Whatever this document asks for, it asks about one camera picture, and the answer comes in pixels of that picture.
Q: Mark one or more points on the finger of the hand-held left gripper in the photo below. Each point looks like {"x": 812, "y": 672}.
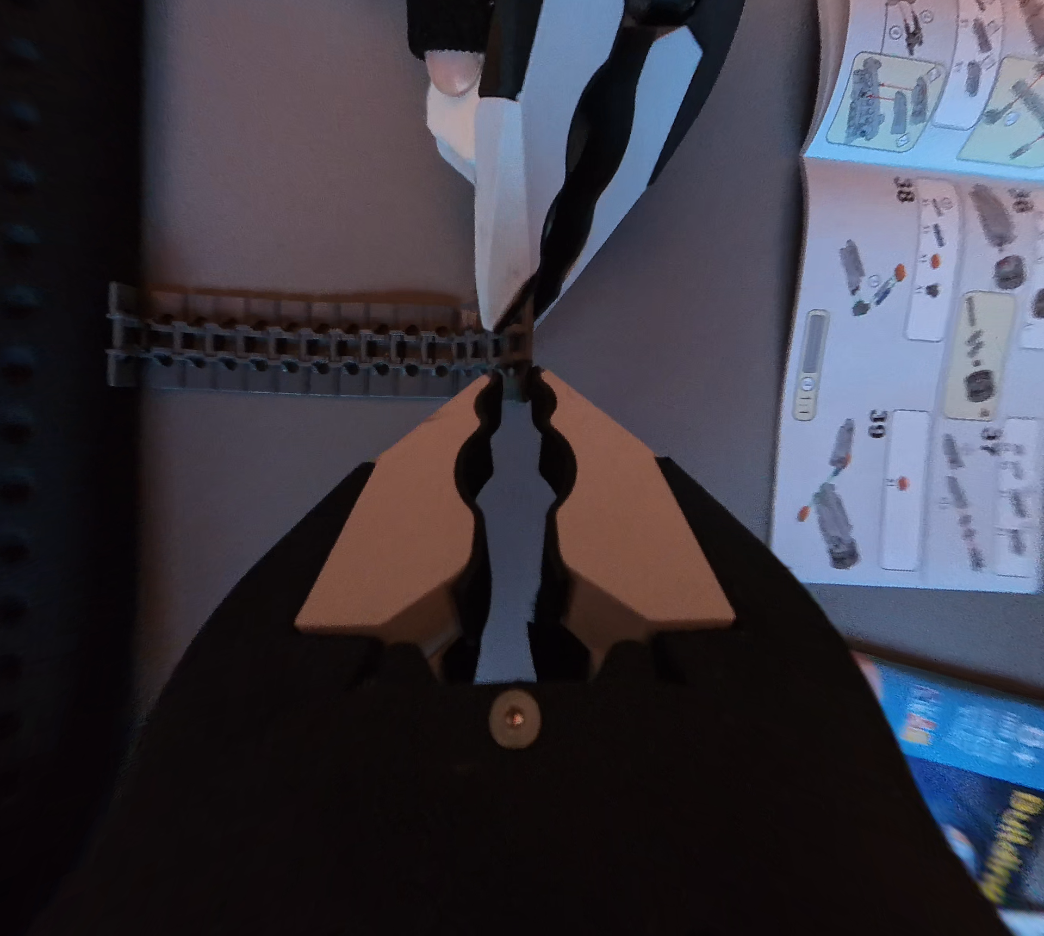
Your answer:
{"x": 652, "y": 104}
{"x": 563, "y": 55}

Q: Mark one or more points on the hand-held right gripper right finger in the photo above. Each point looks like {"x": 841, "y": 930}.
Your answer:
{"x": 644, "y": 544}

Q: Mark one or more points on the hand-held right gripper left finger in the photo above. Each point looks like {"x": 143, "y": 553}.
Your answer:
{"x": 391, "y": 544}

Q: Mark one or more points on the single grey track link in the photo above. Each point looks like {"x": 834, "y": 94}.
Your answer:
{"x": 518, "y": 384}

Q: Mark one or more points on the grey desk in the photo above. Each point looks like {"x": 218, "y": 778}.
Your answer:
{"x": 285, "y": 136}

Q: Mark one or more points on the white instruction booklet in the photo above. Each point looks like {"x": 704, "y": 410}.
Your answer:
{"x": 897, "y": 381}

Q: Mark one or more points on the blue robot kit box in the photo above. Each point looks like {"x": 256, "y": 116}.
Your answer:
{"x": 979, "y": 748}

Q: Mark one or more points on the black perforated chair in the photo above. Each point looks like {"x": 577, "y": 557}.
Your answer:
{"x": 49, "y": 300}

